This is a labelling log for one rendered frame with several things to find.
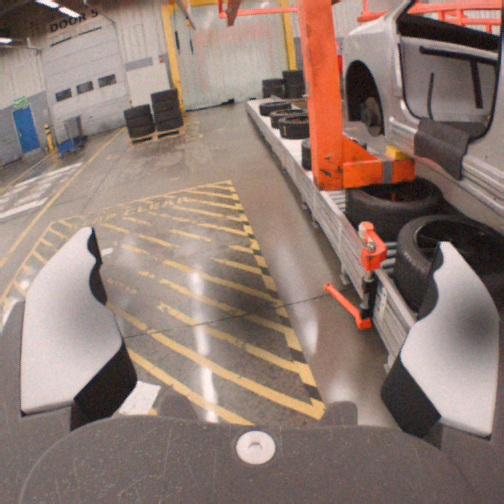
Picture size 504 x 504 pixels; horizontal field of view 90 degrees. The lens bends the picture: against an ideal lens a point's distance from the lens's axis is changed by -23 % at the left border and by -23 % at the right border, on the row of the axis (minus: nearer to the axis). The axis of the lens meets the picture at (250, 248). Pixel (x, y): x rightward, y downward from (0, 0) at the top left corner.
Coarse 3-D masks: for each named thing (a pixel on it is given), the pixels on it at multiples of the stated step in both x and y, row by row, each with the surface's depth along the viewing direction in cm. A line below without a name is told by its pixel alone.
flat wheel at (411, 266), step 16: (416, 224) 150; (432, 224) 150; (448, 224) 150; (464, 224) 146; (480, 224) 142; (400, 240) 141; (416, 240) 139; (432, 240) 141; (448, 240) 138; (464, 240) 149; (480, 240) 141; (496, 240) 129; (400, 256) 136; (416, 256) 128; (432, 256) 162; (464, 256) 133; (480, 256) 124; (496, 256) 129; (400, 272) 138; (416, 272) 124; (496, 272) 110; (400, 288) 140; (416, 288) 126; (496, 288) 103; (416, 304) 129; (496, 304) 108
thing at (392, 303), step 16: (320, 192) 224; (336, 208) 200; (336, 224) 195; (352, 240) 169; (352, 256) 173; (384, 272) 140; (384, 288) 132; (384, 304) 133; (400, 304) 122; (400, 320) 119; (416, 320) 113; (400, 336) 120
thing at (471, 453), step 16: (496, 400) 5; (496, 416) 5; (432, 432) 5; (448, 432) 5; (464, 432) 4; (496, 432) 4; (448, 448) 4; (464, 448) 4; (480, 448) 4; (496, 448) 4; (464, 464) 4; (480, 464) 4; (496, 464) 4; (480, 480) 3; (496, 480) 3; (480, 496) 3; (496, 496) 3
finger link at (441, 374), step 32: (448, 256) 10; (448, 288) 8; (480, 288) 8; (448, 320) 7; (480, 320) 7; (416, 352) 6; (448, 352) 6; (480, 352) 6; (384, 384) 7; (416, 384) 6; (448, 384) 5; (480, 384) 5; (416, 416) 6; (448, 416) 5; (480, 416) 5
